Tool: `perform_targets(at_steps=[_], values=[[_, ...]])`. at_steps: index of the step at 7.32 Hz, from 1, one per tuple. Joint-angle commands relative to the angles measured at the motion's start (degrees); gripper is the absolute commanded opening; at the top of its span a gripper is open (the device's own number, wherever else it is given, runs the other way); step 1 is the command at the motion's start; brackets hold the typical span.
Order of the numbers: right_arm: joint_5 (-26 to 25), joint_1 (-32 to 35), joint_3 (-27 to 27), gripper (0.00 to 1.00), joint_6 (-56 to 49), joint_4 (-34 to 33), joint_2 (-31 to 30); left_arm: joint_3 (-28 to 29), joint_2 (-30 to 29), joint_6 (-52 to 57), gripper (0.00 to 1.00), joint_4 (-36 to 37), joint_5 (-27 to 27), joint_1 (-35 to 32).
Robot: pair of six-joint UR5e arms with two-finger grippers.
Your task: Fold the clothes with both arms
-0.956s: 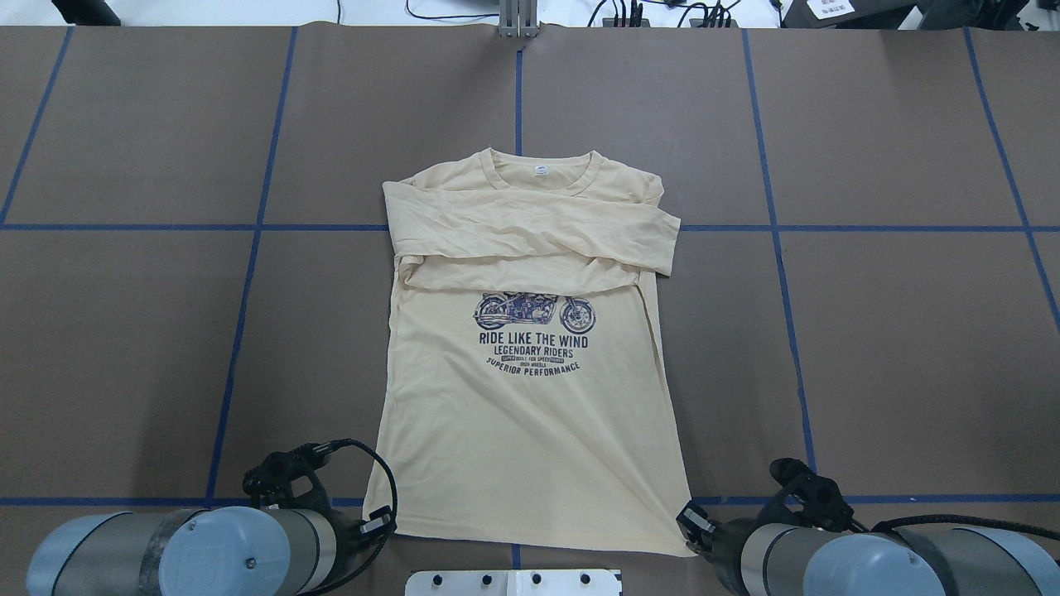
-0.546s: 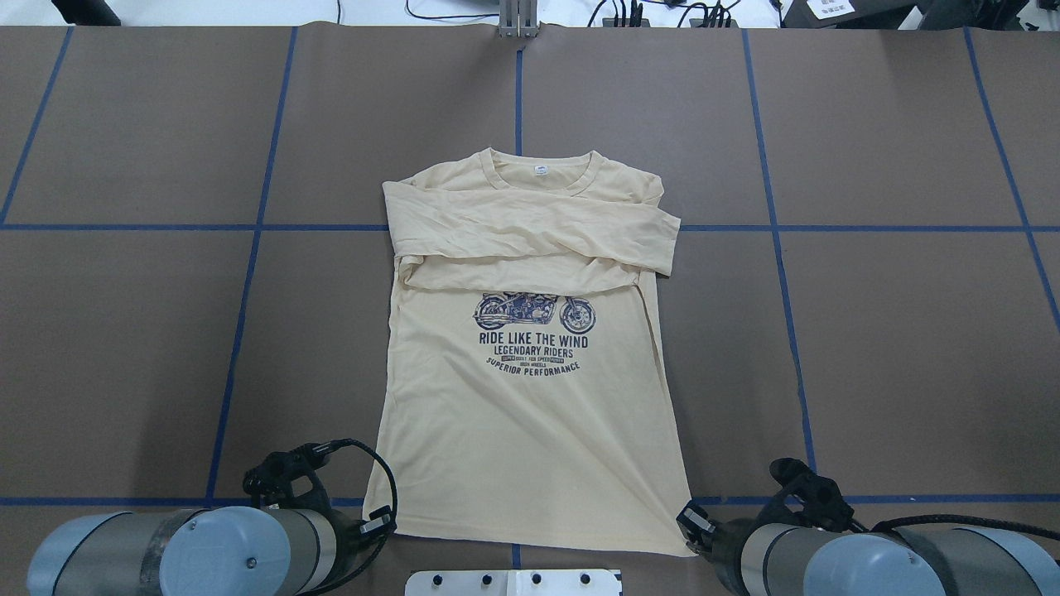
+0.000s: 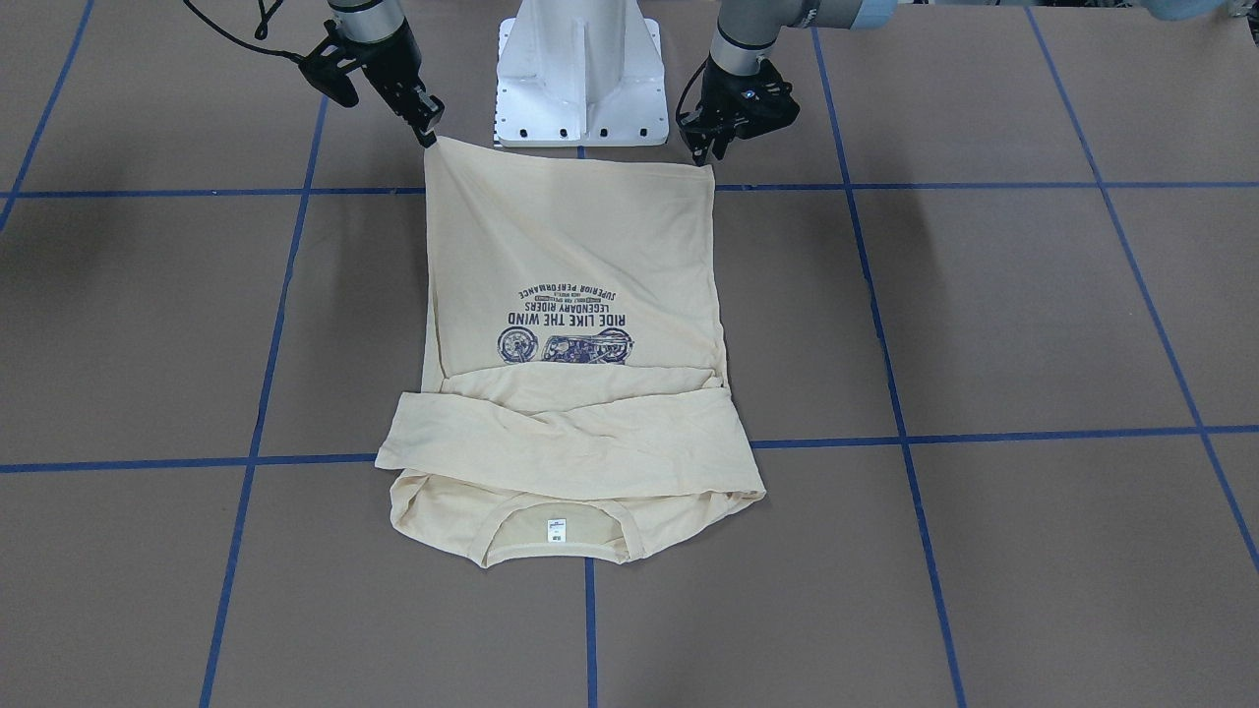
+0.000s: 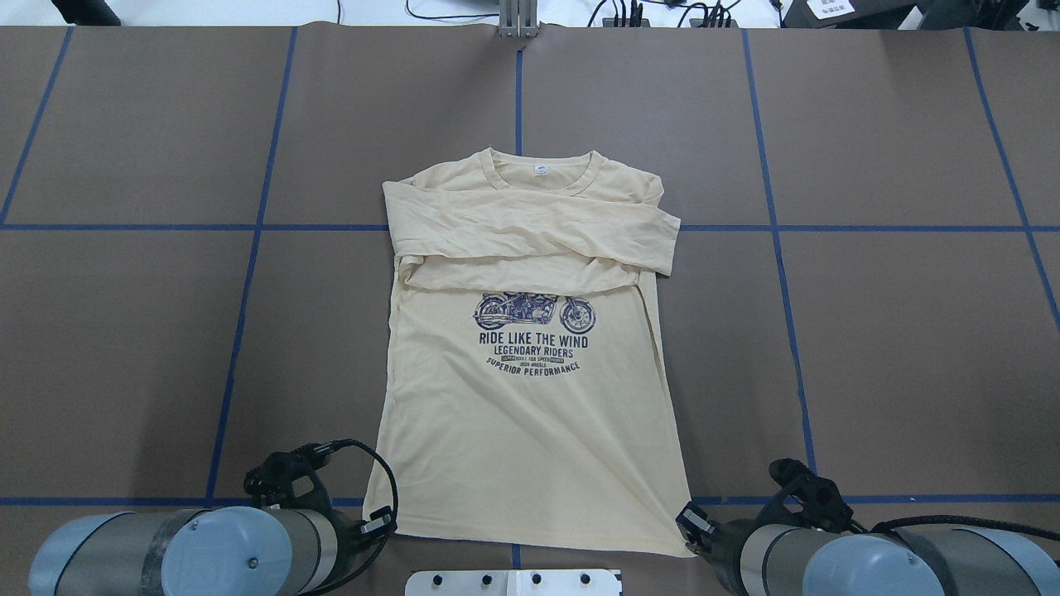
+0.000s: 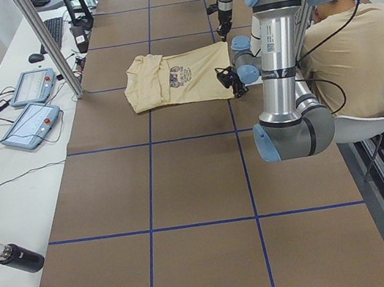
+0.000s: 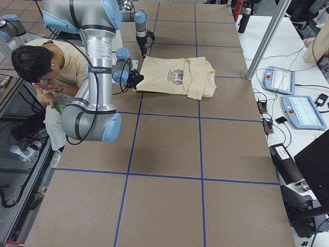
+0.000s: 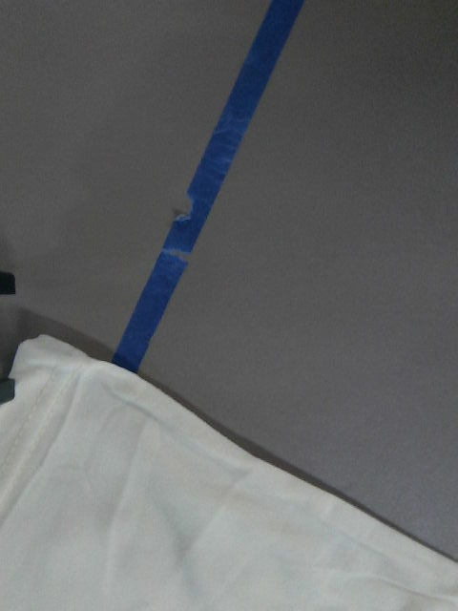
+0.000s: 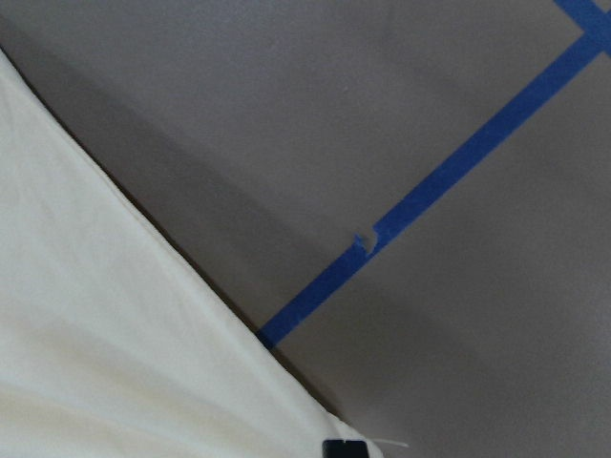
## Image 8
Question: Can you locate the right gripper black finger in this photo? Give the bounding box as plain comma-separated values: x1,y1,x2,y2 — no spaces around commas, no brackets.
322,439,369,458

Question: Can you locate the cream long-sleeve printed shirt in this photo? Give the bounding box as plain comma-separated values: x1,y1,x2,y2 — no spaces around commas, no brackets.
1,57,409,457

